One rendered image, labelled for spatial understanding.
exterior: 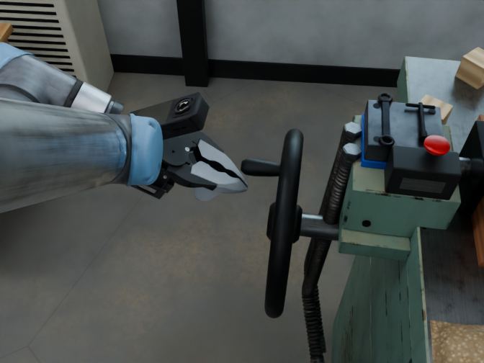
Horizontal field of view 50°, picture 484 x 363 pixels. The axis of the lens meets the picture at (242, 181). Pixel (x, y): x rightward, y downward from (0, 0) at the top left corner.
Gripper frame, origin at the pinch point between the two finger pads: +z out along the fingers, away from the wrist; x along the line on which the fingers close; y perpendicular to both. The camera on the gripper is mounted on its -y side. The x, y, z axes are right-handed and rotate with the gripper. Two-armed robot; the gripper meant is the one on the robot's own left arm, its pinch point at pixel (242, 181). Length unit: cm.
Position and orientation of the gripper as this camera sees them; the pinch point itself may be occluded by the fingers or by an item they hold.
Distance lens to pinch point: 71.9
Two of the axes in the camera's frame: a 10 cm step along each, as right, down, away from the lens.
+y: -5.1, 4.9, 7.1
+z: 8.5, 4.3, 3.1
